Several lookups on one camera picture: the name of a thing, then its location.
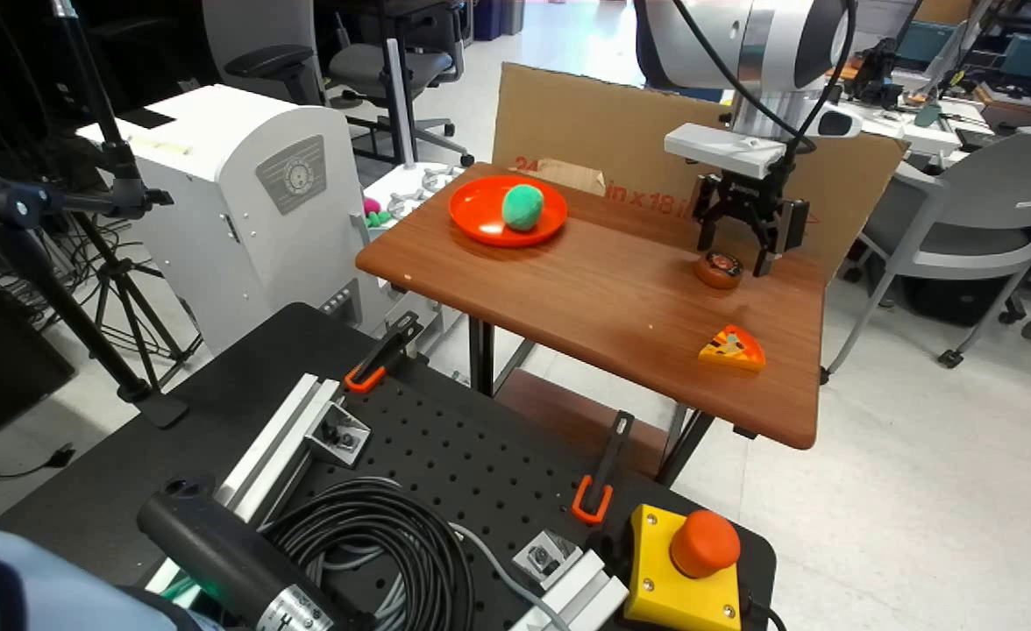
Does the red emergency stop button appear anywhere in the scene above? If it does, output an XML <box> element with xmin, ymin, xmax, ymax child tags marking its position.
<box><xmin>669</xmin><ymin>508</ymin><xmax>749</xmax><ymax>582</ymax></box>

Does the white computer case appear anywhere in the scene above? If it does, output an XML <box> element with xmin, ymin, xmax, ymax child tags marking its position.
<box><xmin>74</xmin><ymin>82</ymin><xmax>369</xmax><ymax>359</ymax></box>

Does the coiled black cable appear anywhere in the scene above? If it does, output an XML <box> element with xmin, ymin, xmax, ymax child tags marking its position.
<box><xmin>261</xmin><ymin>478</ymin><xmax>482</xmax><ymax>631</ymax></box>

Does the black cylinder silver end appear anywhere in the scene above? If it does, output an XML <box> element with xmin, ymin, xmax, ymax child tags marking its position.
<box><xmin>139</xmin><ymin>488</ymin><xmax>340</xmax><ymax>631</ymax></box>

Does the thin grey cable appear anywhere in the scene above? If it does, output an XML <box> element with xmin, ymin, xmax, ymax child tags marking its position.
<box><xmin>442</xmin><ymin>518</ymin><xmax>571</xmax><ymax>631</ymax></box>

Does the large cardboard box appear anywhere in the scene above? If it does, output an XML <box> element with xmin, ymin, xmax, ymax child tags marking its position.
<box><xmin>492</xmin><ymin>59</ymin><xmax>914</xmax><ymax>281</ymax></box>

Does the long aluminium extrusion rail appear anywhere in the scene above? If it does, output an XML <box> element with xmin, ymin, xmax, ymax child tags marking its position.
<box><xmin>146</xmin><ymin>371</ymin><xmax>377</xmax><ymax>599</ymax></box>

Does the black office chair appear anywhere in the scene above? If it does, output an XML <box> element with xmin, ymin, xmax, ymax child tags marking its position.
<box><xmin>326</xmin><ymin>0</ymin><xmax>482</xmax><ymax>168</ymax></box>

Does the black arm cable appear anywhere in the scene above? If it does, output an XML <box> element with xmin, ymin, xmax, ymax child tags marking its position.
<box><xmin>669</xmin><ymin>0</ymin><xmax>859</xmax><ymax>162</ymax></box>

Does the black orange bar clamp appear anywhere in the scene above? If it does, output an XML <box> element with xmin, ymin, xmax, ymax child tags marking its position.
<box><xmin>569</xmin><ymin>412</ymin><xmax>639</xmax><ymax>530</ymax></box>
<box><xmin>340</xmin><ymin>308</ymin><xmax>426</xmax><ymax>401</ymax></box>

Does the green plush ball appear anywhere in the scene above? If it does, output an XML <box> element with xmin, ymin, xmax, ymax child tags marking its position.
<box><xmin>499</xmin><ymin>183</ymin><xmax>552</xmax><ymax>234</ymax></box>

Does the short aluminium extrusion rail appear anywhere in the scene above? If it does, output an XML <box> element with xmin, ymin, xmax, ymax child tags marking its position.
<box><xmin>508</xmin><ymin>530</ymin><xmax>635</xmax><ymax>631</ymax></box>

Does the brown wooden table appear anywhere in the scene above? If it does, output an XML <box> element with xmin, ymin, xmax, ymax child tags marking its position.
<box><xmin>354</xmin><ymin>162</ymin><xmax>833</xmax><ymax>491</ymax></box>

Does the white clutter beside case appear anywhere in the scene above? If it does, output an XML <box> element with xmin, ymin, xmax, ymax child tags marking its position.
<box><xmin>354</xmin><ymin>159</ymin><xmax>474</xmax><ymax>233</ymax></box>

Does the yellow emergency stop box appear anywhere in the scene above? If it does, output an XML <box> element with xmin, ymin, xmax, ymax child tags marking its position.
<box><xmin>621</xmin><ymin>502</ymin><xmax>749</xmax><ymax>631</ymax></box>

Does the orange pizza slice plush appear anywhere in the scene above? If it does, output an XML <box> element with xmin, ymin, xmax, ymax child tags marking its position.
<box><xmin>694</xmin><ymin>322</ymin><xmax>769</xmax><ymax>379</ymax></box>

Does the orange plastic plate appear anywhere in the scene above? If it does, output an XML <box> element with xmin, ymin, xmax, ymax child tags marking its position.
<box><xmin>446</xmin><ymin>173</ymin><xmax>575</xmax><ymax>252</ymax></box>

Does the black camera tripod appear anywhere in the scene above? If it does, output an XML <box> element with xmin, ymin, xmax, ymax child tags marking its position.
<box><xmin>0</xmin><ymin>0</ymin><xmax>207</xmax><ymax>407</ymax></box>

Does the black perforated breadboard table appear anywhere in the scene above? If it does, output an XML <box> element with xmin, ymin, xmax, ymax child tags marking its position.
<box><xmin>0</xmin><ymin>301</ymin><xmax>780</xmax><ymax>631</ymax></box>

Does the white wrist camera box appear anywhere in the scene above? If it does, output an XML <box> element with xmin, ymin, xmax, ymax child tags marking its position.
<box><xmin>660</xmin><ymin>120</ymin><xmax>797</xmax><ymax>185</ymax></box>

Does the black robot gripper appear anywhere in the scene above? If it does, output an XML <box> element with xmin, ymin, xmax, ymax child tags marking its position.
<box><xmin>694</xmin><ymin>168</ymin><xmax>814</xmax><ymax>281</ymax></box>

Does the pale blue rounded cover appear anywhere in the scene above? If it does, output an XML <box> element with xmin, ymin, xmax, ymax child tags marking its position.
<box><xmin>0</xmin><ymin>527</ymin><xmax>207</xmax><ymax>631</ymax></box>

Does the dark grey office chair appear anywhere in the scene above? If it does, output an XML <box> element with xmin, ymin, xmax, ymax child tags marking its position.
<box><xmin>198</xmin><ymin>0</ymin><xmax>335</xmax><ymax>109</ymax></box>

